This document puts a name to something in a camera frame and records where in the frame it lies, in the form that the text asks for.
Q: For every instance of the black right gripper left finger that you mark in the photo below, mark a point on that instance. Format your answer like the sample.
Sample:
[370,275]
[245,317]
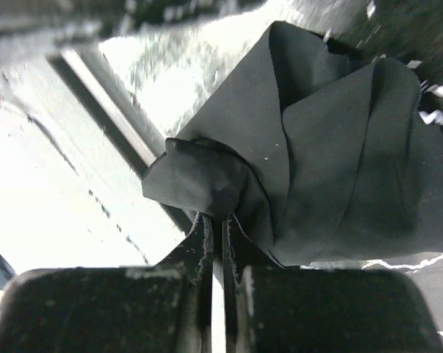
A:
[162,308]

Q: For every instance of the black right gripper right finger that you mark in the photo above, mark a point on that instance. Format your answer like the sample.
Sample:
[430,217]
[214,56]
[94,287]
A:
[274,309]

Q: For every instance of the black underwear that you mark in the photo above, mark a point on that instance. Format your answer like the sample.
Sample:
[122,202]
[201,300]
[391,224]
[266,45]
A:
[319,156]

